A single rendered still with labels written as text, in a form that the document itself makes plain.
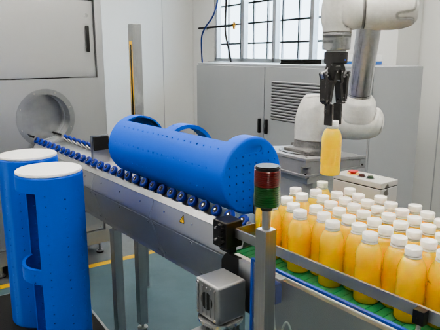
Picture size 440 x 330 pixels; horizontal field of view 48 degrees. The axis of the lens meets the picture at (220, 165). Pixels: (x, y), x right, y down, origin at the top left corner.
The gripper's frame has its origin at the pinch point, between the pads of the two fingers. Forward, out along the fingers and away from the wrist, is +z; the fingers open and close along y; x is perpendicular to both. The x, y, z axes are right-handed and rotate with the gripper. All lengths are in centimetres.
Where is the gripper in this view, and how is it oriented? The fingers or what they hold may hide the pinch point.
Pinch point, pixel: (332, 114)
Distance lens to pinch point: 167.5
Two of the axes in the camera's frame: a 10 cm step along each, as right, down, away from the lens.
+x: 6.2, 1.7, -7.7
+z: 0.0, 9.8, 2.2
